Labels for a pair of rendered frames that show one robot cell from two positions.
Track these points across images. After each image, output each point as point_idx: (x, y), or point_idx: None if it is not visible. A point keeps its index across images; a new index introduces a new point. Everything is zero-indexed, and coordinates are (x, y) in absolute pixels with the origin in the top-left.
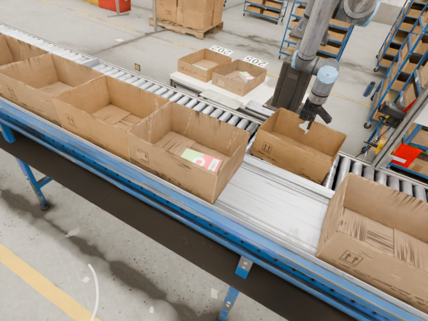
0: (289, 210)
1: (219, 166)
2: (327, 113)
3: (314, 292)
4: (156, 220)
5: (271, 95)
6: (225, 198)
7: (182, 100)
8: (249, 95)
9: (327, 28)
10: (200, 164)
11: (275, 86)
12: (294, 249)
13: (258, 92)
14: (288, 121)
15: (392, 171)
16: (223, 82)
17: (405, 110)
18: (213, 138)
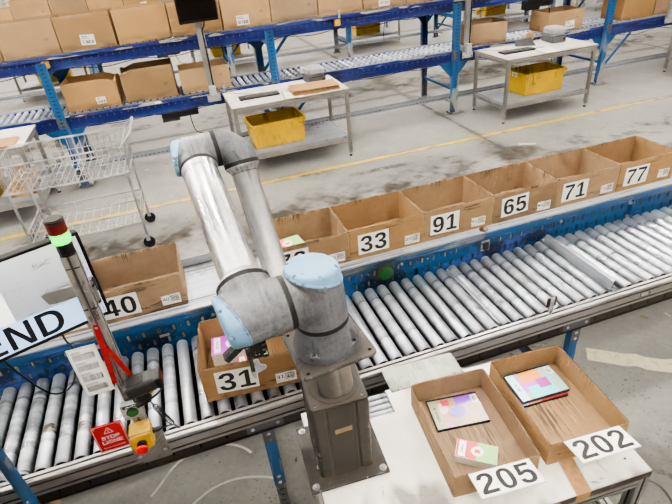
0: (213, 280)
1: None
2: (231, 352)
3: None
4: None
5: (386, 457)
6: (257, 259)
7: (442, 328)
8: (411, 419)
9: (295, 336)
10: (284, 243)
11: (416, 499)
12: (196, 257)
13: (411, 441)
14: (284, 365)
15: (122, 451)
16: (454, 383)
17: (129, 373)
18: None
